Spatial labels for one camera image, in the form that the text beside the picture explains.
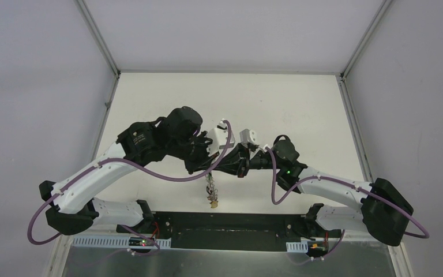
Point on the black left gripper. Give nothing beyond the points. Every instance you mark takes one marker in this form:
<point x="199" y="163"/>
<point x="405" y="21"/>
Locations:
<point x="207" y="158"/>

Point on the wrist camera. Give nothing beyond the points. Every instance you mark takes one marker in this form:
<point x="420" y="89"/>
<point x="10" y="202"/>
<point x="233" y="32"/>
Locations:
<point x="219" y="138"/>
<point x="248" y="136"/>

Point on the electronics board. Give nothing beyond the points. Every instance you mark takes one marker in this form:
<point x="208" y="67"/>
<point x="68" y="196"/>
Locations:
<point x="141" y="242"/>
<point x="318" y="249"/>

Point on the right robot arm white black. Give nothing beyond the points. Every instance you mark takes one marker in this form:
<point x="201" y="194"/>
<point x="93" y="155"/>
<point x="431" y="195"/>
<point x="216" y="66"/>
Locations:
<point x="377" y="207"/>

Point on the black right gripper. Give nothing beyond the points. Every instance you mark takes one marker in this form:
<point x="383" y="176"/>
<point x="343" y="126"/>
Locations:
<point x="237" y="161"/>

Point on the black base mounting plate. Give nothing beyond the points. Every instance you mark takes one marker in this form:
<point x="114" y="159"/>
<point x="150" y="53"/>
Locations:
<point x="245" y="232"/>

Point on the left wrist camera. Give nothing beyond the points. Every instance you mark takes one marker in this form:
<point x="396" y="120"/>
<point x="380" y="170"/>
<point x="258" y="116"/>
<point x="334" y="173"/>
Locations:
<point x="219" y="138"/>

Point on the right electronics board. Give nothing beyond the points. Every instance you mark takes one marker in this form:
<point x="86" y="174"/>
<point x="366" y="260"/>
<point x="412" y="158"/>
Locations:
<point x="318" y="249"/>

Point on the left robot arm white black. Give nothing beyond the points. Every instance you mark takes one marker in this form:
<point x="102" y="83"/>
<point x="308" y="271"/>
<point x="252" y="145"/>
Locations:
<point x="72" y="205"/>

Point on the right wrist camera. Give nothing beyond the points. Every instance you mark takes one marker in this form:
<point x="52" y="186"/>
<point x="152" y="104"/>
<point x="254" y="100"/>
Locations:
<point x="248" y="136"/>

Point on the left electronics board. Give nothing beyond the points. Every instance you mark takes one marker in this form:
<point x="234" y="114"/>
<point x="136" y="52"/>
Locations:
<point x="141" y="242"/>

